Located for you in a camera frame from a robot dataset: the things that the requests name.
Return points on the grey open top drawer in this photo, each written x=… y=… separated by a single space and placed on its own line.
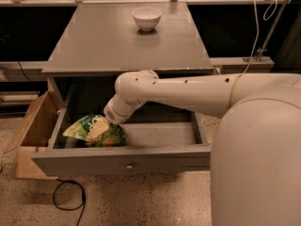
x=161 y=138

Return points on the grey wall shelf rail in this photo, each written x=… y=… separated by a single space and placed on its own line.
x=225 y=65

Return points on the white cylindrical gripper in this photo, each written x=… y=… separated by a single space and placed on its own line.
x=112 y=115

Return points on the white ceramic bowl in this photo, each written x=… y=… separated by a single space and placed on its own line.
x=147 y=18

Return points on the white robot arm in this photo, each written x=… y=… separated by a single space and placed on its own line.
x=256 y=152

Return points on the grey cabinet with counter top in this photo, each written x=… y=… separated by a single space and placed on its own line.
x=104 y=39

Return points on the brown cardboard box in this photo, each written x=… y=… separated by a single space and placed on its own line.
x=33 y=136

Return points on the green rice chip bag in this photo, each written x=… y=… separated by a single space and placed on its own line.
x=114 y=136

